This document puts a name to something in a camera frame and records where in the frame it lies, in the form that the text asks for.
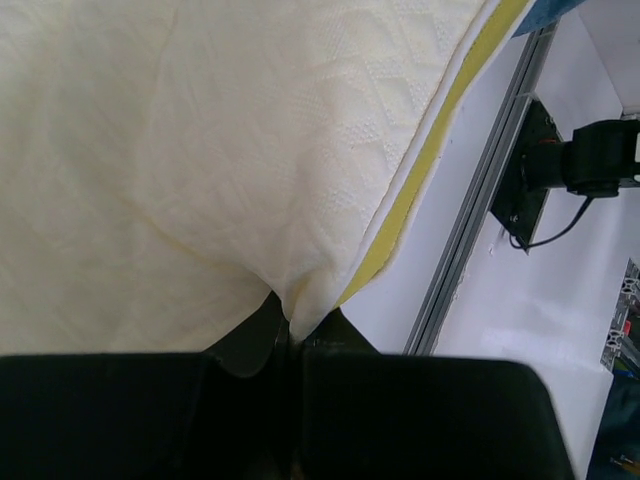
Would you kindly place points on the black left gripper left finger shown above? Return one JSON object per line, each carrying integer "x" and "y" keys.
{"x": 198, "y": 415}

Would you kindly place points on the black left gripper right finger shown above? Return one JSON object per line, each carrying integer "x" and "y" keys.
{"x": 369, "y": 415}

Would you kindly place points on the cream quilted pillow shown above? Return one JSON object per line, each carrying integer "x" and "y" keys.
{"x": 167, "y": 165}

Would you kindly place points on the blue pillowcase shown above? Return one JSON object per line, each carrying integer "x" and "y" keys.
{"x": 544, "y": 13}

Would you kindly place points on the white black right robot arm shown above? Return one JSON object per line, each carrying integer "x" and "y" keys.
{"x": 601, "y": 159}

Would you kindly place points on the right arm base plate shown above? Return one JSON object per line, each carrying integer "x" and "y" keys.
{"x": 532, "y": 170}

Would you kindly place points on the aluminium frame corner outside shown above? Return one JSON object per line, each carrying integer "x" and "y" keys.
{"x": 621, "y": 348}

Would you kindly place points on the aluminium front rail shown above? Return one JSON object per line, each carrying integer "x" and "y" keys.
{"x": 481, "y": 192}

